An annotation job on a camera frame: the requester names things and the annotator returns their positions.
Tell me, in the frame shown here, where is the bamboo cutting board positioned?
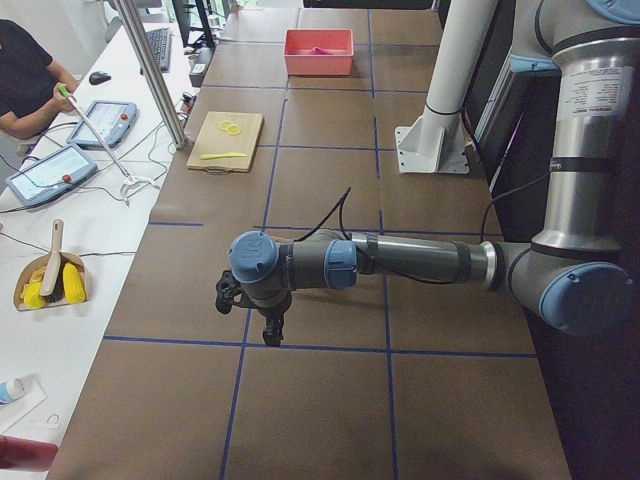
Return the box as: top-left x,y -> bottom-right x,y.
186,111 -> 264,173

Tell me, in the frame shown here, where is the white column with base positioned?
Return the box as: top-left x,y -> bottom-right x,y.
395,0 -> 498,174

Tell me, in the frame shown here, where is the aluminium frame post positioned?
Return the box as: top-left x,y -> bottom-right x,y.
114,0 -> 187,150

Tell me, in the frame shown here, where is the black computer mouse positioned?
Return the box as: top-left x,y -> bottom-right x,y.
88,71 -> 111,86

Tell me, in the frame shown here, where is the teach pendant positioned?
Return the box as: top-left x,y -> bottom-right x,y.
67,100 -> 138,150
5,145 -> 98,207

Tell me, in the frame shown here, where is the pink plastic bin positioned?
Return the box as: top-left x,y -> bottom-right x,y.
284,29 -> 354,77

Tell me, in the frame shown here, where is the teach pendant far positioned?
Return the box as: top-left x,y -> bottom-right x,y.
67,100 -> 138,150

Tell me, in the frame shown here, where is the black keyboard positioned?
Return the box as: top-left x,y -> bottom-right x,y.
145,27 -> 172,73

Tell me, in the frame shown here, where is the small white bottle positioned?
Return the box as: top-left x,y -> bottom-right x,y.
1,375 -> 47,407

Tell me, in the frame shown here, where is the lemon slice one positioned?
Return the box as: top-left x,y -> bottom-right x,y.
219,120 -> 236,132

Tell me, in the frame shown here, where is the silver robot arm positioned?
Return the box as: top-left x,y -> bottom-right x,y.
215,1 -> 639,346

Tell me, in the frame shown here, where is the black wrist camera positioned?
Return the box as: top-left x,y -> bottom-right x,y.
215,270 -> 253,315

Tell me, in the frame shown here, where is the teach pendant near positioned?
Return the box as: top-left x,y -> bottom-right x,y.
5,145 -> 98,207

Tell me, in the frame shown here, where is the wooden dustpan with brush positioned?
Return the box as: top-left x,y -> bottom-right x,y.
13,219 -> 90,311

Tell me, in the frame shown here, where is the reacher grabber stick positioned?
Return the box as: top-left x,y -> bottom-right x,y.
56,83 -> 160,204

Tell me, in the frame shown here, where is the black camera cable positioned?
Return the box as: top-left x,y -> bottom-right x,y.
294,186 -> 551,286

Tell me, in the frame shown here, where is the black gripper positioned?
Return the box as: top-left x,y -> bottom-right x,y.
251,292 -> 292,347

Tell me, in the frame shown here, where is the seated person black shirt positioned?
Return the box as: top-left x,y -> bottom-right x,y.
1,19 -> 79,140

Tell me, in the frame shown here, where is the black power box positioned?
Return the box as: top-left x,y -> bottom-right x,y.
188,47 -> 214,88

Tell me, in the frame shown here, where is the yellow plastic knife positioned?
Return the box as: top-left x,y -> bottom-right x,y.
200,152 -> 247,161

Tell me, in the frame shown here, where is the pink microfiber cloth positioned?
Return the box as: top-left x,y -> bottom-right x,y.
299,46 -> 349,56

